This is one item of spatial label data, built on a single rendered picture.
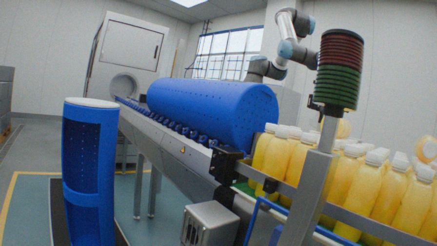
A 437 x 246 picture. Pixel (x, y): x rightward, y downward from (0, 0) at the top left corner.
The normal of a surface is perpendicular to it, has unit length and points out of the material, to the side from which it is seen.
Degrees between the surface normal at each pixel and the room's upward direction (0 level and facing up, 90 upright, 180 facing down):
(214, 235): 90
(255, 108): 90
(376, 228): 90
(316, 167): 90
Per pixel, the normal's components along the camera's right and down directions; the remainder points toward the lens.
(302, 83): -0.73, -0.06
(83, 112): 0.36, 0.17
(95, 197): 0.73, 0.21
